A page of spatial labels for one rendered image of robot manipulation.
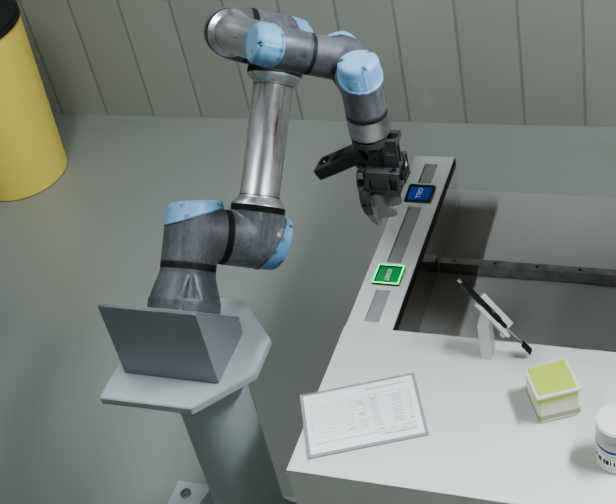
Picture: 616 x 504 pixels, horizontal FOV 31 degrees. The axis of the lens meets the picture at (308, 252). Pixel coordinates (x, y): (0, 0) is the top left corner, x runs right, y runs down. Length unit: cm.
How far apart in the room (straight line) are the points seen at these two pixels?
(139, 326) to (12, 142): 221
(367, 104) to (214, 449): 93
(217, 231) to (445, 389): 60
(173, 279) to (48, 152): 228
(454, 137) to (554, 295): 196
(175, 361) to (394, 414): 54
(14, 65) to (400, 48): 141
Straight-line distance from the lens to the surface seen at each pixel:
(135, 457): 337
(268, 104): 236
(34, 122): 441
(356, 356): 209
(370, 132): 198
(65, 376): 370
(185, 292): 227
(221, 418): 245
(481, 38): 411
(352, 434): 196
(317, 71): 201
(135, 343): 232
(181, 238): 228
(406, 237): 233
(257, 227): 232
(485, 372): 203
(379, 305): 219
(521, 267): 239
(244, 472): 259
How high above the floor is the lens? 245
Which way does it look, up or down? 40 degrees down
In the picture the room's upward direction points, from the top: 13 degrees counter-clockwise
